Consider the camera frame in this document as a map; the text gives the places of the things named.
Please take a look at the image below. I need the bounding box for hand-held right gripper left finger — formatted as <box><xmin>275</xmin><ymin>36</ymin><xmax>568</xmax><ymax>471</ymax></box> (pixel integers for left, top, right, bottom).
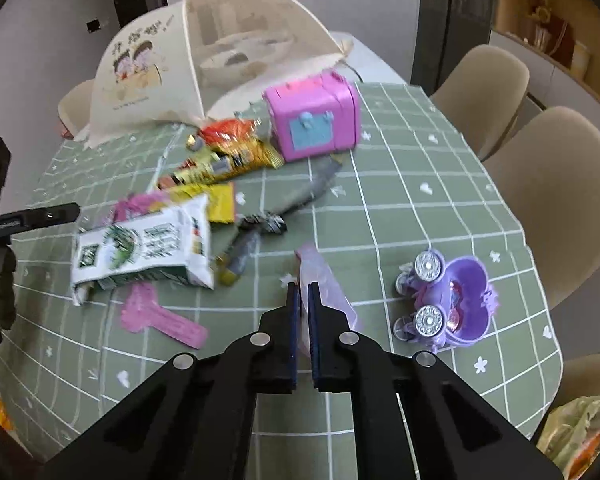
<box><xmin>37</xmin><ymin>282</ymin><xmax>300</xmax><ymax>480</ymax></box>

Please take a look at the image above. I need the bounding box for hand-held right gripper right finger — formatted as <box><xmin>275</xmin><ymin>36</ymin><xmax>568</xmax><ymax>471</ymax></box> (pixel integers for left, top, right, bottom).
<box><xmin>307</xmin><ymin>281</ymin><xmax>565</xmax><ymax>480</ymax></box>

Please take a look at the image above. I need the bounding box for translucent plastic bag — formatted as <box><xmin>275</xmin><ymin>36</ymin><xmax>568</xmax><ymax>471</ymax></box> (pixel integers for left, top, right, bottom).
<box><xmin>295</xmin><ymin>241</ymin><xmax>360</xmax><ymax>356</ymax></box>

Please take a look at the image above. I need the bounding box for pink and yellow snack packet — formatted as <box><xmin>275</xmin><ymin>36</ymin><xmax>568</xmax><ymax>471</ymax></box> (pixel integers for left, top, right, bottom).
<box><xmin>111</xmin><ymin>183</ymin><xmax>237</xmax><ymax>226</ymax></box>

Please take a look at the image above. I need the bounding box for gold snack packet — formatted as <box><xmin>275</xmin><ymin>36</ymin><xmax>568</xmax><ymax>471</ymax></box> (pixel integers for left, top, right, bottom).
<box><xmin>207</xmin><ymin>140</ymin><xmax>285</xmax><ymax>181</ymax></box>

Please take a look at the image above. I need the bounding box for yellow plastic bin bag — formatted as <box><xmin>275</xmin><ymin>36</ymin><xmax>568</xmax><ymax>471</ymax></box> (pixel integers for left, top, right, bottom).
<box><xmin>535</xmin><ymin>395</ymin><xmax>600</xmax><ymax>480</ymax></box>

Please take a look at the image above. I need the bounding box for grey stick wrapper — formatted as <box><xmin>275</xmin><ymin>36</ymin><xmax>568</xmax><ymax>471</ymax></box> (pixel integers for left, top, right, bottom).
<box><xmin>215</xmin><ymin>232</ymin><xmax>261</xmax><ymax>288</ymax></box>

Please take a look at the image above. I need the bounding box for black and silver wrapper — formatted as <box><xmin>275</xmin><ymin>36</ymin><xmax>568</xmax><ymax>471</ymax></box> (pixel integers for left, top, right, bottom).
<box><xmin>237</xmin><ymin>212</ymin><xmax>288</xmax><ymax>236</ymax></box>

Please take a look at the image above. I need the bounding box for white and green packet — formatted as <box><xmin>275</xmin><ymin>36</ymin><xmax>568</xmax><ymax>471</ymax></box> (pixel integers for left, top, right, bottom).
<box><xmin>70</xmin><ymin>194</ymin><xmax>216</xmax><ymax>307</ymax></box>

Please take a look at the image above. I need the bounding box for green checked tablecloth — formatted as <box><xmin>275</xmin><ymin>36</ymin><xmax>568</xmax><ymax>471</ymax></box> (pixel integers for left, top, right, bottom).
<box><xmin>0</xmin><ymin>81</ymin><xmax>565</xmax><ymax>480</ymax></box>

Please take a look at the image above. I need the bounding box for grey foil wrapper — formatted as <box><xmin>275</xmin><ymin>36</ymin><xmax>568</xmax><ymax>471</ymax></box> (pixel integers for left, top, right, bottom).
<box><xmin>272</xmin><ymin>156</ymin><xmax>345</xmax><ymax>216</ymax></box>

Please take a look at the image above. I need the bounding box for pink paper strip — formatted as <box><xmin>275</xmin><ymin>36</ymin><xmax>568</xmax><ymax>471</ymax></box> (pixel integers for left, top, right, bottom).
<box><xmin>120</xmin><ymin>282</ymin><xmax>208</xmax><ymax>348</ymax></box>

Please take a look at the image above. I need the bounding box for brown gold stick packet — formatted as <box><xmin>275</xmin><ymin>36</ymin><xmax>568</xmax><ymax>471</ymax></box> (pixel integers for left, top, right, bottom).
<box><xmin>157</xmin><ymin>159</ymin><xmax>231</xmax><ymax>190</ymax></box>

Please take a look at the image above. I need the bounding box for beige mesh food cover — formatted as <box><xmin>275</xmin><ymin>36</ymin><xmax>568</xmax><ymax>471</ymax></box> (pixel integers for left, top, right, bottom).
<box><xmin>82</xmin><ymin>0</ymin><xmax>356</xmax><ymax>150</ymax></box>

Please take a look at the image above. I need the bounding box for purple toy stroller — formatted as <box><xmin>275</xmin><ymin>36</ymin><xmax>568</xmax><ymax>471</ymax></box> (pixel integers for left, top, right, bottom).
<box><xmin>392</xmin><ymin>249</ymin><xmax>498</xmax><ymax>348</ymax></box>

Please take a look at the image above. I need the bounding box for orange red snack packet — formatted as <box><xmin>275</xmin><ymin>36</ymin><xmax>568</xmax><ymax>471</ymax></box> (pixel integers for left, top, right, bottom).
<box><xmin>196</xmin><ymin>118</ymin><xmax>262</xmax><ymax>155</ymax></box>

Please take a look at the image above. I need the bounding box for pink toy box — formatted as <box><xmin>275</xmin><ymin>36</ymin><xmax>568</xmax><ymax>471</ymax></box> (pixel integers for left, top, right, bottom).
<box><xmin>262</xmin><ymin>71</ymin><xmax>361</xmax><ymax>163</ymax></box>

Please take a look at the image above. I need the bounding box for white ceramic bowl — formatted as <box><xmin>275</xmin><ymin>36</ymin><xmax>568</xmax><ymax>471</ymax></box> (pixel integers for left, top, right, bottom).
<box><xmin>200</xmin><ymin>42</ymin><xmax>293</xmax><ymax>86</ymax></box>

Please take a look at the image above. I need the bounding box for grey tall cabinet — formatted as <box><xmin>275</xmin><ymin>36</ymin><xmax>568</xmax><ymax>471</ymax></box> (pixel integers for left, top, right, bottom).
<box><xmin>412</xmin><ymin>0</ymin><xmax>496</xmax><ymax>96</ymax></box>

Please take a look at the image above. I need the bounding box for yellow cup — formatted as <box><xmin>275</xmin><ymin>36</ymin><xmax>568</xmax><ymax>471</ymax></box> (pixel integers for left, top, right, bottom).
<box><xmin>570</xmin><ymin>40</ymin><xmax>592</xmax><ymax>78</ymax></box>

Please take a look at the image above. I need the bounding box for red gift bag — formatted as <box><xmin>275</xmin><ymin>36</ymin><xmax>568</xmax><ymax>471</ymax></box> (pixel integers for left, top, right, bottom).
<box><xmin>550</xmin><ymin>17</ymin><xmax>576</xmax><ymax>63</ymax></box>

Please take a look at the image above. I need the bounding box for flower vase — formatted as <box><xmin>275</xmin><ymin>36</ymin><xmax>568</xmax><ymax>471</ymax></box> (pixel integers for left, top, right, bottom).
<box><xmin>530</xmin><ymin>0</ymin><xmax>556</xmax><ymax>48</ymax></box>

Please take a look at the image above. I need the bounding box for wooden wall shelf cabinet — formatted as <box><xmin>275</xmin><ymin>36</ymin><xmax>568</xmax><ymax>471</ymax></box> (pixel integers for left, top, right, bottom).
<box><xmin>490</xmin><ymin>0</ymin><xmax>600</xmax><ymax>126</ymax></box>

